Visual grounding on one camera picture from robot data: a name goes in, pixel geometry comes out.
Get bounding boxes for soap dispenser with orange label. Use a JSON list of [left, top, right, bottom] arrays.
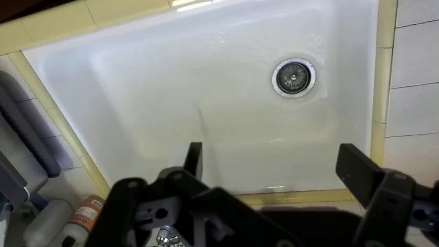
[[58, 195, 107, 247]]

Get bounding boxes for white plastic jug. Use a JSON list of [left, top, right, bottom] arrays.
[[22, 198, 75, 247]]

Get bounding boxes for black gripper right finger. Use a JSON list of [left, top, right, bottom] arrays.
[[335, 143, 439, 247]]

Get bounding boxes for metal sink drain strainer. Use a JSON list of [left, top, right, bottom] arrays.
[[270, 56, 318, 99]]

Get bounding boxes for white sink basin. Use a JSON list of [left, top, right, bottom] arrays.
[[22, 0, 381, 196]]

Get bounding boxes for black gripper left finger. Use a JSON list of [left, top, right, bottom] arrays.
[[84, 141, 294, 247]]

